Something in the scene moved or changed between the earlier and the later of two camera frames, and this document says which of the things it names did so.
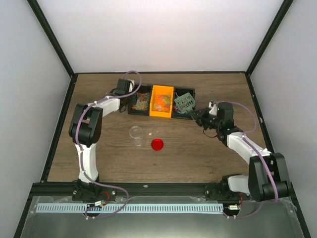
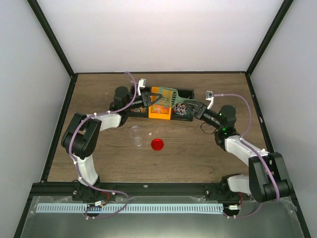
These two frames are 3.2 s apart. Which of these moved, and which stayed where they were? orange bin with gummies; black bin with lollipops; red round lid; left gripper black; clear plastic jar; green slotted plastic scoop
Moved: left gripper black; green slotted plastic scoop
Stayed: clear plastic jar; orange bin with gummies; black bin with lollipops; red round lid
